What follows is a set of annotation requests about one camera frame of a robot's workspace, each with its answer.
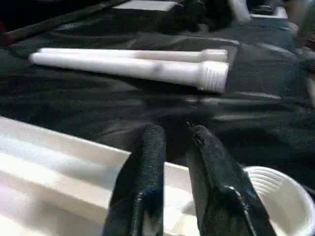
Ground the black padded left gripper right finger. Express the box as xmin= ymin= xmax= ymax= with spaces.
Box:
xmin=186 ymin=121 xmax=278 ymax=236

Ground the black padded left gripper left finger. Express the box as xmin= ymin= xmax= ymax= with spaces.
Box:
xmin=104 ymin=123 xmax=166 ymax=236

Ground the black mat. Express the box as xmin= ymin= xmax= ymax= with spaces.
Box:
xmin=0 ymin=0 xmax=315 ymax=187

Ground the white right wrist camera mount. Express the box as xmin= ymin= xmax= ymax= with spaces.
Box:
xmin=228 ymin=0 xmax=288 ymax=23

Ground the white plastic table top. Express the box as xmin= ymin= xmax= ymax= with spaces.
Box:
xmin=0 ymin=115 xmax=315 ymax=236

